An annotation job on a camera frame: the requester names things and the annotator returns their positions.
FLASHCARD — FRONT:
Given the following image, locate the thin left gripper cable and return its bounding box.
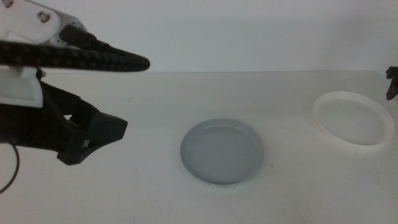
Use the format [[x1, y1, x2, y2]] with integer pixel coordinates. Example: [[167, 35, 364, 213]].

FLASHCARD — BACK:
[[0, 136, 21, 195]]

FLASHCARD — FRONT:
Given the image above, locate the mint green shallow bowl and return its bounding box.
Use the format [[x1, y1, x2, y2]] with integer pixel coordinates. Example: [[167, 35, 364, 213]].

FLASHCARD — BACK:
[[183, 167, 259, 188]]

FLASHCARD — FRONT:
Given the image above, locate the white shallow bowl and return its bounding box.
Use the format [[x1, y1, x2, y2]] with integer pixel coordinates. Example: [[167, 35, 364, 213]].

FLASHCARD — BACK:
[[313, 90, 396, 147]]

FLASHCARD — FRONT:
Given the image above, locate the grey shallow bowl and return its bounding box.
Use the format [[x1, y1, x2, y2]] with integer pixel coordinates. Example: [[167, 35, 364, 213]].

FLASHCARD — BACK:
[[179, 118, 266, 187]]

